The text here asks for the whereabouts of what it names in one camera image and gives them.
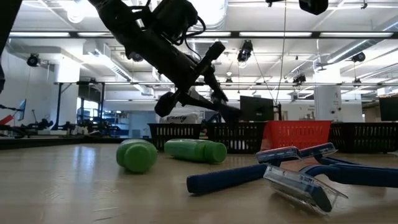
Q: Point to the black plastic basket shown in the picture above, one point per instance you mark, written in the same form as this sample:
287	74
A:
363	137
239	137
174	135

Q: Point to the small monitor on arm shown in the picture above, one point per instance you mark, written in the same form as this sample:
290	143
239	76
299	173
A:
22	109

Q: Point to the red plastic basket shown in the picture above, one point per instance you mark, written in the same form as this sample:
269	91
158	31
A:
295	133

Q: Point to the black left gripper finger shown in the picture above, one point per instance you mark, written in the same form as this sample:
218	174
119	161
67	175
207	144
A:
214	88
211	105

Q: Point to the green plastic travel bottle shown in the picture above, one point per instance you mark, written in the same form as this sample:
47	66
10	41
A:
136	157
196	151

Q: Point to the white round column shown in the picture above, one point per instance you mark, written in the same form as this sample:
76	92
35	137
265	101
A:
328	102

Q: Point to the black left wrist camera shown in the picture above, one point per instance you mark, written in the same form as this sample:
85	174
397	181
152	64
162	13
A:
174	18

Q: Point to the black ceiling camera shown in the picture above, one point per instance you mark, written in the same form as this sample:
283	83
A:
136	57
358	57
245	51
299	79
33	60

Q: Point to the background black robot arm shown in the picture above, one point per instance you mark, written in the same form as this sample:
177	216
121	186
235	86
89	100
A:
40	124
214	118

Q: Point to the black computer monitor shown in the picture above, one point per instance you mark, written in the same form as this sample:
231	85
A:
256	109
390	109

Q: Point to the silver ventilation duct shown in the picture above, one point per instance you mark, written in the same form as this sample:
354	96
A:
214	14

